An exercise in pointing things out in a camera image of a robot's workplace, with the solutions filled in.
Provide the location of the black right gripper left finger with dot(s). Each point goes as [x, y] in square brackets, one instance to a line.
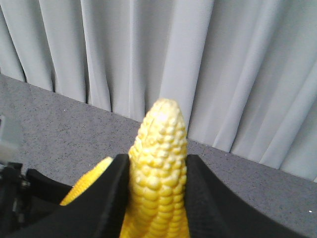
[97, 213]

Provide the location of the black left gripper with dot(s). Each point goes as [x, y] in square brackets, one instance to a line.
[24, 198]

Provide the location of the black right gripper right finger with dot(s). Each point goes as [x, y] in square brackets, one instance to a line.
[273, 206]

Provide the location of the yellow corn cob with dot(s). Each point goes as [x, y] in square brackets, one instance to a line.
[158, 175]
[86, 181]

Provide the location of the grey pleated curtain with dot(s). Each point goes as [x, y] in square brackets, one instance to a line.
[244, 72]

